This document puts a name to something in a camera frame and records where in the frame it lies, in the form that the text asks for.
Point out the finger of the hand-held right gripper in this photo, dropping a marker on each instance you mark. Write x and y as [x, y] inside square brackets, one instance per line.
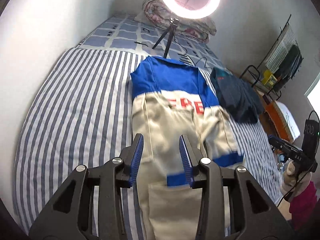
[281, 145]

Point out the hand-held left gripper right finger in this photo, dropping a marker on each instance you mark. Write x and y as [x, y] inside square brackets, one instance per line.
[185, 160]

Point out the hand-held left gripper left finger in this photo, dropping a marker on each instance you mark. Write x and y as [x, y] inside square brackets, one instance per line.
[136, 160]

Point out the cream and blue sweatshirt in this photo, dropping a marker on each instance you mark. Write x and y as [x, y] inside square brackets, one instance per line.
[162, 120]

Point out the person's right forearm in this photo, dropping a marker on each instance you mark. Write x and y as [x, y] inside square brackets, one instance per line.
[303, 202]

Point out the person's right hand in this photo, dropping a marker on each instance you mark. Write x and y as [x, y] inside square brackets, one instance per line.
[296, 180]

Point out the white paper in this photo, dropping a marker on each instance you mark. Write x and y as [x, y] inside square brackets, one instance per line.
[287, 120]

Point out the orange stool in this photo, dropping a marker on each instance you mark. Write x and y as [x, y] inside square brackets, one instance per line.
[272, 115]

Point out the dark navy garment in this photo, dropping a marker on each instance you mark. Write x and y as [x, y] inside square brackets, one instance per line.
[235, 97]

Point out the yellow box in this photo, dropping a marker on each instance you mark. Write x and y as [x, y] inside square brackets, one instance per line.
[268, 78]

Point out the dark hanging cloth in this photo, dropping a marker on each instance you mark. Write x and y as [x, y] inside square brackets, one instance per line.
[290, 67]

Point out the black metal rack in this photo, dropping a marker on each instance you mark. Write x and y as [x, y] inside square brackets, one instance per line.
[250, 75]

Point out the blue white striped blanket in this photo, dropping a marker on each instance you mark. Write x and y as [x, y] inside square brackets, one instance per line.
[75, 105]

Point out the grey striped hanging cloth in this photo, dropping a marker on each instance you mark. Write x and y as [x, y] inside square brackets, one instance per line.
[280, 47]

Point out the blue checked bedsheet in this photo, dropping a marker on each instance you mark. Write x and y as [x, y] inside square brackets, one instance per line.
[120, 32]

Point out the black tripod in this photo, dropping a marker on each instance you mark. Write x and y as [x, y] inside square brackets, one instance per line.
[171, 30]

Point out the floral quilt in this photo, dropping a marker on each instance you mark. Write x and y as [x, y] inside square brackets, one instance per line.
[200, 27]

